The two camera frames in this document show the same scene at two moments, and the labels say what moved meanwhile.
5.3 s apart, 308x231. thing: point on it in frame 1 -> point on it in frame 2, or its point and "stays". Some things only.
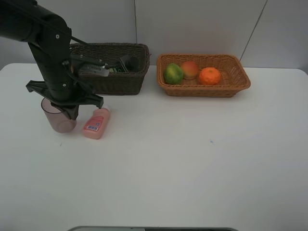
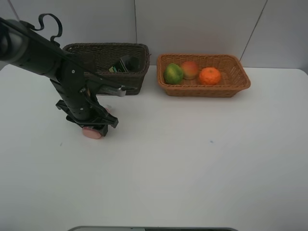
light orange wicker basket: [235, 77] stays
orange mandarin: [210, 76] stays
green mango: [173, 74] stays
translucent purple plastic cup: [57, 120] -> [87, 58]
